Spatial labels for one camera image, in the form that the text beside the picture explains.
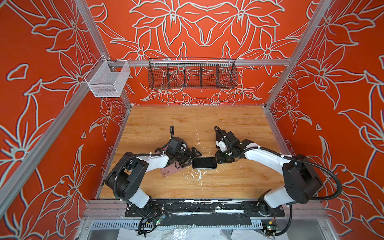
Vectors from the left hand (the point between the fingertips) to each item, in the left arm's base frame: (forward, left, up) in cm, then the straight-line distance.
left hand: (198, 157), depth 86 cm
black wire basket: (+48, +6, +26) cm, 55 cm away
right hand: (-1, -9, 0) cm, 9 cm away
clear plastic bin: (+38, +60, +27) cm, 76 cm away
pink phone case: (-6, +15, -4) cm, 17 cm away
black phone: (0, -4, -6) cm, 8 cm away
